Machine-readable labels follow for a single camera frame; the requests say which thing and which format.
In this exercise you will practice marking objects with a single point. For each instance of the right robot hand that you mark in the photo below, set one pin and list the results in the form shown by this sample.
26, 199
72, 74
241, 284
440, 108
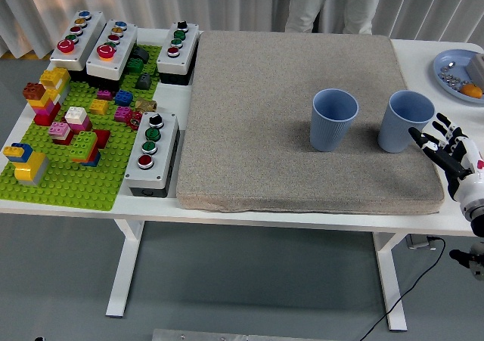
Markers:
465, 174

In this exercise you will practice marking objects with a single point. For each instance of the blue ribbed cup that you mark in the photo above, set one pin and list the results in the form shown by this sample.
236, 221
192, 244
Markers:
395, 129
329, 133

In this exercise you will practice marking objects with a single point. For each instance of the grey power box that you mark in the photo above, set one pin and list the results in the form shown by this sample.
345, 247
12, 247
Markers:
417, 242

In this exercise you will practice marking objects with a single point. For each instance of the small orange fruit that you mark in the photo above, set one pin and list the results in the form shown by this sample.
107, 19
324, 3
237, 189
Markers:
472, 90

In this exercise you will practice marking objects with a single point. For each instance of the grey metal block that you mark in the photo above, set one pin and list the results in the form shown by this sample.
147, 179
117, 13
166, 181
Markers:
477, 65

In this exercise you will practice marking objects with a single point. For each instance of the light blue plate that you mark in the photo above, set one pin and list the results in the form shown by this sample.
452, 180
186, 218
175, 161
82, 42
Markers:
459, 55

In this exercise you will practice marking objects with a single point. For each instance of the white table leg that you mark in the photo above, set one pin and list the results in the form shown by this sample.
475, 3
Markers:
391, 280
125, 265

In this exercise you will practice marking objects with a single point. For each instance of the grey-brown mat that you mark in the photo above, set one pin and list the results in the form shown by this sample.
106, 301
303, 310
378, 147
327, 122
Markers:
257, 129

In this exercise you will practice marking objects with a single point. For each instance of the person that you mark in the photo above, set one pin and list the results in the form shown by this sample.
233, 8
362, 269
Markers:
306, 4

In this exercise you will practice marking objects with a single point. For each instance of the white four-button control box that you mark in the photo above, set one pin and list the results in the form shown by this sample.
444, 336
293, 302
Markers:
189, 38
166, 140

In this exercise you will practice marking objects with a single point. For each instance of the grey sloped lego brick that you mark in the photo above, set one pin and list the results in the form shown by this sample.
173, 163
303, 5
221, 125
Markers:
143, 81

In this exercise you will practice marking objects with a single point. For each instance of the dark grey curved lego brick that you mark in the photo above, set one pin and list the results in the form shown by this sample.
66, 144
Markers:
141, 53

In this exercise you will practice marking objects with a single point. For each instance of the dark green lego brick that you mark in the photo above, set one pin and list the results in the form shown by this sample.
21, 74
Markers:
135, 66

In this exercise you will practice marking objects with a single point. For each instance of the pink magenta lego brick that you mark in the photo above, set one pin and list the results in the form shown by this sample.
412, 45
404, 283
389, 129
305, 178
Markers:
122, 114

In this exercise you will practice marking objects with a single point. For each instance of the blue lego brick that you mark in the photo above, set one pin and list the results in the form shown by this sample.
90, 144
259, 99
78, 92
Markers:
124, 98

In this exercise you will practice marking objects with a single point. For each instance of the white five-button control box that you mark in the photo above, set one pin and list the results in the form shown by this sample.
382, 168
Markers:
92, 27
126, 38

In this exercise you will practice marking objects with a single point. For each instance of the small magenta lego brick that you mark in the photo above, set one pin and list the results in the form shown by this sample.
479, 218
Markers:
105, 94

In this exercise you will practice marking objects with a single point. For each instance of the yellow lego brick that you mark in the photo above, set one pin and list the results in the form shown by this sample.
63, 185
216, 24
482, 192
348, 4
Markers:
99, 107

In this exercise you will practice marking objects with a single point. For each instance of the green red blue lego stack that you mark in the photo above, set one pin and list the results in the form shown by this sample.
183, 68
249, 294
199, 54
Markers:
83, 144

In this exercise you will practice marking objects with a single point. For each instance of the green lego baseplate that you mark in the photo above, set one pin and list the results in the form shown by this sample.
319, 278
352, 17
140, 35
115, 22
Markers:
75, 190

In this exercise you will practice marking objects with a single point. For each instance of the white and magenta lego stack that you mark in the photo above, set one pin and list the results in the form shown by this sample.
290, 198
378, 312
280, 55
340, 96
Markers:
75, 115

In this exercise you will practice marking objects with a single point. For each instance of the pink and red lego stack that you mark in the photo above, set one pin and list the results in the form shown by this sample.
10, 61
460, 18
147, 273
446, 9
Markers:
59, 129

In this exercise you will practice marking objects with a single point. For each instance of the tall multicolour lego tower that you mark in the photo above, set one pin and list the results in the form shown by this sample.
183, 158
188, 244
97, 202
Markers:
47, 108

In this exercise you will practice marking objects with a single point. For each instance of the yellow blue grey lego figure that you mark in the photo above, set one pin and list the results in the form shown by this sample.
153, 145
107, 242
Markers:
32, 165

